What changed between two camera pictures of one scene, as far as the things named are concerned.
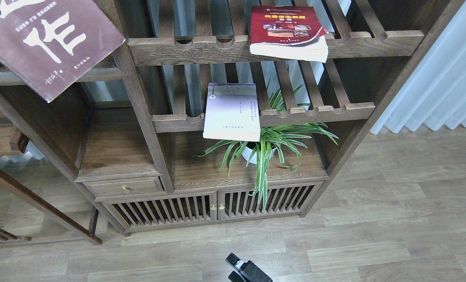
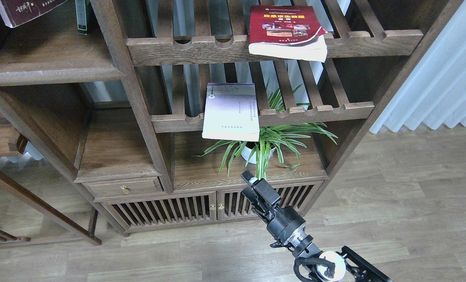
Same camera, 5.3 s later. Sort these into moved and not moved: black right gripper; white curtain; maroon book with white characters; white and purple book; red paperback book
Moved: maroon book with white characters; black right gripper
Not moved: white curtain; white and purple book; red paperback book
